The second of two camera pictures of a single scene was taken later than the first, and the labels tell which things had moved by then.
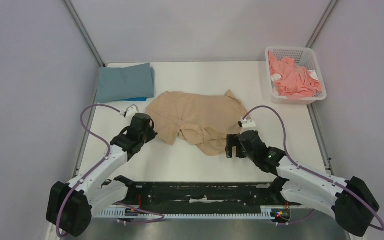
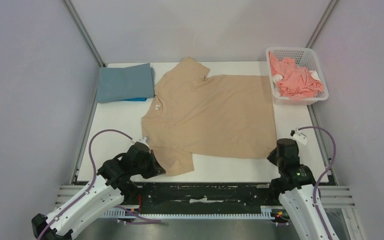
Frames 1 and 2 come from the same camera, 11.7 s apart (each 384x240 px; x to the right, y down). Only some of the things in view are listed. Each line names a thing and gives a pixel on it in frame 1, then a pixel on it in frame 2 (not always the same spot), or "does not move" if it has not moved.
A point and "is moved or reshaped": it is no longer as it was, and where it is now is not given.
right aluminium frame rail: x=321 y=24 does not move
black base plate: x=201 y=196 does not move
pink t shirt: x=295 y=81 does not move
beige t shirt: x=207 y=119 is moved or reshaped
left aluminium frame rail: x=84 y=32 does not move
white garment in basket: x=313 y=75 does not move
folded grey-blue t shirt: x=116 y=84 does not move
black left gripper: x=152 y=134 to x=156 y=169
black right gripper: x=233 y=145 to x=286 y=145
